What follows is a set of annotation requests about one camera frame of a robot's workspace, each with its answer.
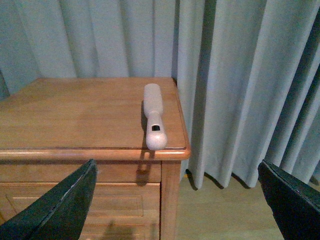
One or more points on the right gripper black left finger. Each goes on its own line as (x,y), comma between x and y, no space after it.
(59,214)

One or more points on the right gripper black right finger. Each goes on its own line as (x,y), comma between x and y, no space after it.
(295,205)

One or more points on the beige hand brush black bristles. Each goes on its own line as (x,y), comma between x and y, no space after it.
(156,138)

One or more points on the wooden nightstand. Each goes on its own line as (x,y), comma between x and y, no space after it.
(52,126)

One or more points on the light grey curtain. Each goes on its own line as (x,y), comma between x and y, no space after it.
(247,71)

